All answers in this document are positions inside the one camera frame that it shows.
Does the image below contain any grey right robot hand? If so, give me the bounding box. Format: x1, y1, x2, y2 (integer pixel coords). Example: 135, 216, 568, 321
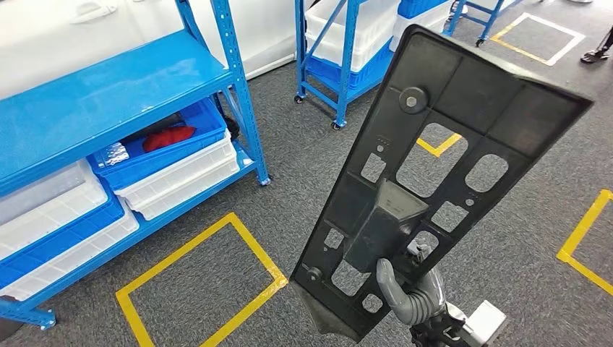
375, 242, 449, 327

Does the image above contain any black plastic plate bracket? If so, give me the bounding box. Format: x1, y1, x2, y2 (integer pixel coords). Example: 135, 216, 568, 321
289, 25, 595, 343

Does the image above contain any blue wheeled shelf rack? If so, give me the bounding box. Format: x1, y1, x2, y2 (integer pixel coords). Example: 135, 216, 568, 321
293, 0, 526, 131

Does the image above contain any blue metal shelf rack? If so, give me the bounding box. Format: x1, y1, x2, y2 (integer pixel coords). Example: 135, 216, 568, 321
0, 0, 272, 331

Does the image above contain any blue plastic crate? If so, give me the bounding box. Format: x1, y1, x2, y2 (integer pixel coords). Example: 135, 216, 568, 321
0, 189, 127, 291
87, 98, 228, 192
306, 40, 395, 90
397, 0, 451, 20

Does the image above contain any red object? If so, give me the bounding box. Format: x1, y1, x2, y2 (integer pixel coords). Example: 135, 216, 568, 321
142, 126, 197, 153

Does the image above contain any person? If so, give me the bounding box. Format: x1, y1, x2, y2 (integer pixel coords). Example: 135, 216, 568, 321
580, 28, 613, 64

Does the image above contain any clear crumpled plastic bag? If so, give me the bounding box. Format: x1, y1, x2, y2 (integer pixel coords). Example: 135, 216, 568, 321
103, 142, 130, 166

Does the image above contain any white car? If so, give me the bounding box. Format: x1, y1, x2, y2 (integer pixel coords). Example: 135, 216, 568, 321
0, 0, 299, 101

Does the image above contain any white car door handle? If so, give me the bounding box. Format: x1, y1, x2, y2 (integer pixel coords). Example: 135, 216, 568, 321
70, 1, 119, 25

